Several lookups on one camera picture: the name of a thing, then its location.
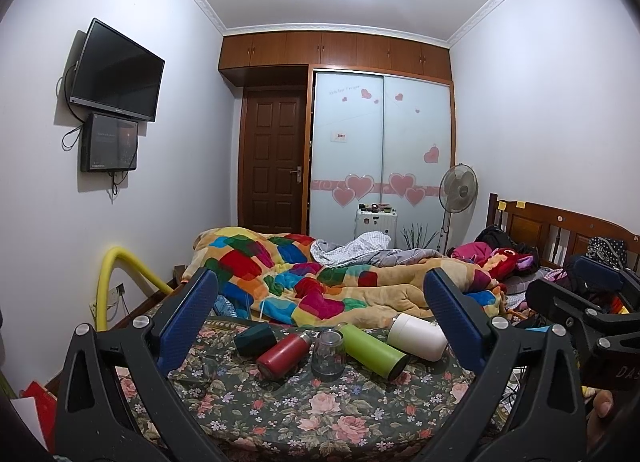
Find red plush toy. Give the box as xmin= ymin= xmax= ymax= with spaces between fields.
xmin=482 ymin=248 xmax=535 ymax=281

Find sliding wardrobe with hearts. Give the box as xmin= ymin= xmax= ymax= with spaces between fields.
xmin=308 ymin=71 xmax=454 ymax=249

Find wooden headboard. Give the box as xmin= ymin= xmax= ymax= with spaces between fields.
xmin=487 ymin=193 xmax=639 ymax=273

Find wall mounted black television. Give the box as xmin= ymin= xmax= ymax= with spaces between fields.
xmin=67 ymin=18 xmax=165 ymax=122

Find white thermos bottle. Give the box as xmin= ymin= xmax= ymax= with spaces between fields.
xmin=387 ymin=314 xmax=448 ymax=362

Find red thermos flask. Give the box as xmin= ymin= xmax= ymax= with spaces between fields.
xmin=256 ymin=331 xmax=312 ymax=381

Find person's hand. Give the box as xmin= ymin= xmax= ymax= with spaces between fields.
xmin=587 ymin=390 xmax=614 ymax=451

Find dark green mug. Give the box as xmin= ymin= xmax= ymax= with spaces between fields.
xmin=233 ymin=323 xmax=278 ymax=359

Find brown wooden door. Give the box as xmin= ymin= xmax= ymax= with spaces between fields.
xmin=238 ymin=88 xmax=306 ymax=234

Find standing electric fan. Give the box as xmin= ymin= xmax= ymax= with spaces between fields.
xmin=438 ymin=163 xmax=478 ymax=253

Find small black wall monitor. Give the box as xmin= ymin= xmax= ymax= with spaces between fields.
xmin=79 ymin=112 xmax=139 ymax=173

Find grey white crumpled cloth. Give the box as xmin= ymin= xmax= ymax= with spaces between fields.
xmin=310 ymin=231 xmax=442 ymax=268

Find overhead wooden cabinets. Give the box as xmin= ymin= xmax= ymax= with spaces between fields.
xmin=218 ymin=30 xmax=452 ymax=86

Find clear glass cup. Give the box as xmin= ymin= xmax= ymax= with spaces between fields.
xmin=311 ymin=329 xmax=346 ymax=380

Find pink clothes pile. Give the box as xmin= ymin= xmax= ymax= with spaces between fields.
xmin=448 ymin=241 xmax=494 ymax=265

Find colourful patchwork blanket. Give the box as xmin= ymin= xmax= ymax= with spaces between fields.
xmin=182 ymin=227 xmax=504 ymax=329

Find black polka dot bag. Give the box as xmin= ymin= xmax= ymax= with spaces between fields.
xmin=586 ymin=237 xmax=627 ymax=269

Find green thermos bottle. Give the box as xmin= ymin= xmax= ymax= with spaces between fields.
xmin=335 ymin=323 xmax=409 ymax=381

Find yellow foam tube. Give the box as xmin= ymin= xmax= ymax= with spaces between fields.
xmin=93 ymin=247 xmax=174 ymax=331

